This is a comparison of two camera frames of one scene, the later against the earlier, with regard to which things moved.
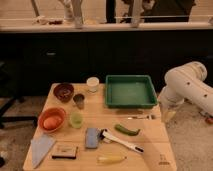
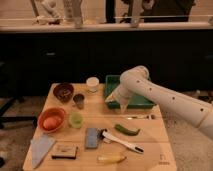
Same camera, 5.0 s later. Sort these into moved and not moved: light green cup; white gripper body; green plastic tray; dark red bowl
Moved: white gripper body
Not moved: green plastic tray; light green cup; dark red bowl
